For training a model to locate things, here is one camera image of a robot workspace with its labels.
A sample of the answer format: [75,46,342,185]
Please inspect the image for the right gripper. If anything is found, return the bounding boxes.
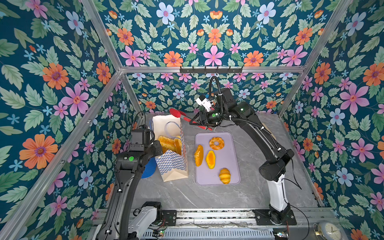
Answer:
[188,109,228,128]

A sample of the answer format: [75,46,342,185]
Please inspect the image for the square toast bread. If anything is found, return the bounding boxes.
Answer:
[158,136,176,154]

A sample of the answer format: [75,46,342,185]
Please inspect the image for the checkered paper bag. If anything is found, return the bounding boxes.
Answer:
[150,115,189,182]

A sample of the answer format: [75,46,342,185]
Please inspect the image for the ring donut bread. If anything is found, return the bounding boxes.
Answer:
[209,137,225,151]

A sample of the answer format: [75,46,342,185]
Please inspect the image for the red silicone tongs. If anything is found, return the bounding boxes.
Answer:
[169,108,212,131]

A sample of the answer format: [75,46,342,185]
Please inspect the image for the yellow oval bread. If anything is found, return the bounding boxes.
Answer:
[206,151,216,170]

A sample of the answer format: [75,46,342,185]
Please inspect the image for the oval orange bread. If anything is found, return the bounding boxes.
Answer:
[194,145,204,167]

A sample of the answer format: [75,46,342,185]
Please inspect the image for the small croissant bread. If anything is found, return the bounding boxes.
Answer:
[219,168,231,185]

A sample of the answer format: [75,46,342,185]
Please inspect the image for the ridged long bread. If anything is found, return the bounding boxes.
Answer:
[174,136,183,156]

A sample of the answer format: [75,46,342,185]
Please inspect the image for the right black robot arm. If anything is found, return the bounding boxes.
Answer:
[190,102,294,225]

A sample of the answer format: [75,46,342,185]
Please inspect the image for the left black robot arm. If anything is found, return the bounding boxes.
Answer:
[94,141,163,240]

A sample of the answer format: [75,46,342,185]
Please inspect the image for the lavender tray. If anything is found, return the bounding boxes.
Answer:
[195,132,241,186]

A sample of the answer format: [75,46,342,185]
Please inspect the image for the analog clock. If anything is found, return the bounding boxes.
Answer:
[313,222,343,240]

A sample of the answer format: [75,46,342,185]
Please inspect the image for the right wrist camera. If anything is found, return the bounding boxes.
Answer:
[196,95,215,112]

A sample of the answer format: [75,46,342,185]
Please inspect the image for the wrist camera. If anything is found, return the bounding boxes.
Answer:
[129,128,155,152]
[196,95,215,112]

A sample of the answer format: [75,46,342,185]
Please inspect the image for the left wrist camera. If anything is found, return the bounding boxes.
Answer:
[129,128,155,152]

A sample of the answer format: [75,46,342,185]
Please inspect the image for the black hook rail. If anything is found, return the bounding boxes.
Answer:
[179,66,243,75]

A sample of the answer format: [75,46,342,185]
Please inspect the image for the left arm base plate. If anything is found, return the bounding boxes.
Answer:
[150,210,178,228]

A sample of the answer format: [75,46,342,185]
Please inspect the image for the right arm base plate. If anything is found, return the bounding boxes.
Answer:
[252,208,297,226]

